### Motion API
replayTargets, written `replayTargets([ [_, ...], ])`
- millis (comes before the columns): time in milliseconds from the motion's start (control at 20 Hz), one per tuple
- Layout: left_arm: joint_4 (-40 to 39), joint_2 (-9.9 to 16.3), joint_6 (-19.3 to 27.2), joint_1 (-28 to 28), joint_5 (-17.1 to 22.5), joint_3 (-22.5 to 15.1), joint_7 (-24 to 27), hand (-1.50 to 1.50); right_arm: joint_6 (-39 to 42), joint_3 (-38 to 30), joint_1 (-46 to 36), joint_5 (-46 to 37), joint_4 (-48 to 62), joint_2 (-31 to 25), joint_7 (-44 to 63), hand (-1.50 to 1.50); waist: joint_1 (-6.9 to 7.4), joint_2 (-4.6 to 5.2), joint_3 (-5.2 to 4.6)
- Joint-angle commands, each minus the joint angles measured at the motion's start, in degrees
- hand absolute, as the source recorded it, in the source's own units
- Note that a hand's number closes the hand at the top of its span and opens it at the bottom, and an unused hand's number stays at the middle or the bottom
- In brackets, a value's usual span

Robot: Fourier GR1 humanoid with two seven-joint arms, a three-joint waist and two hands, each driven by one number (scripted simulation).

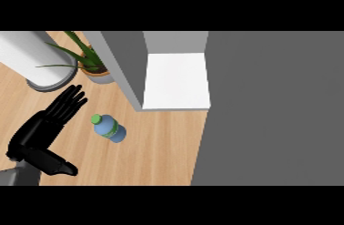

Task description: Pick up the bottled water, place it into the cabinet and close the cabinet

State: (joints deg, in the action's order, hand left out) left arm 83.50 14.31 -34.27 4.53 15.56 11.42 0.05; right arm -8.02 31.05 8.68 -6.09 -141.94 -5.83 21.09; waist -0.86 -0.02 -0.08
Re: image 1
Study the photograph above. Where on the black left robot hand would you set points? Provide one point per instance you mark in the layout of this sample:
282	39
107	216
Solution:
36	134

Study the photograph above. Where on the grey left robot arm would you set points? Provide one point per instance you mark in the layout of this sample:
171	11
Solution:
19	175

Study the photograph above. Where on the blue water bottle green cap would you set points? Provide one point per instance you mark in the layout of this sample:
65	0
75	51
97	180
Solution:
107	129

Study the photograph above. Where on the open grey cabinet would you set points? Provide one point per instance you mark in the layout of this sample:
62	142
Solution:
174	79

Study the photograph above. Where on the white cylindrical appliance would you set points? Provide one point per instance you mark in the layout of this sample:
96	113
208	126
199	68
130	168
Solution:
31	58

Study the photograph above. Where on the potted green plant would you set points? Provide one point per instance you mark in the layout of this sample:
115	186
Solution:
88	60

